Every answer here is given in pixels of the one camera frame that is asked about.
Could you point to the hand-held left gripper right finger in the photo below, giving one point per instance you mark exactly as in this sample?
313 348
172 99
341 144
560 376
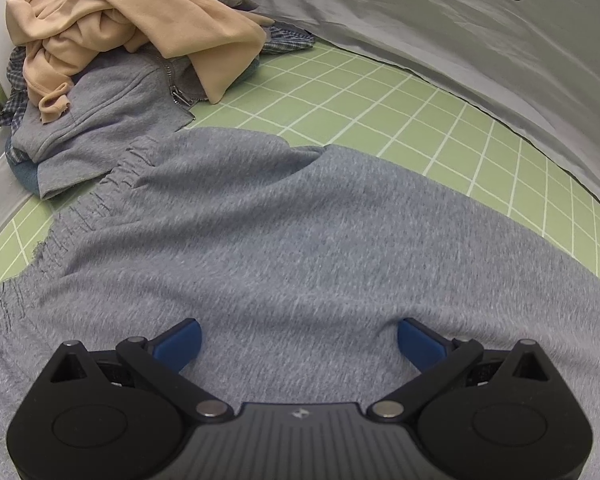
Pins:
417 342

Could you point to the green grid mat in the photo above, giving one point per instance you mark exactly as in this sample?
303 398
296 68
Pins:
405 125

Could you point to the blue denim garment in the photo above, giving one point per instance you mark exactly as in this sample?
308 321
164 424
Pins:
25 175

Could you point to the beige garment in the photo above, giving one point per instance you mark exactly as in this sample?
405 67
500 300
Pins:
130 15

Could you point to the grey zip hoodie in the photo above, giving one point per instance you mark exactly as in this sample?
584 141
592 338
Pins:
115 100

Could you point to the grey sweat pants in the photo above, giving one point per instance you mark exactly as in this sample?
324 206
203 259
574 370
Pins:
280 240

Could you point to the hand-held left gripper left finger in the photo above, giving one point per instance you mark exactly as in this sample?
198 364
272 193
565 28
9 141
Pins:
182 345

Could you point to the blue plaid shirt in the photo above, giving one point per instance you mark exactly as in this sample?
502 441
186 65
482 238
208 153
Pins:
285 40

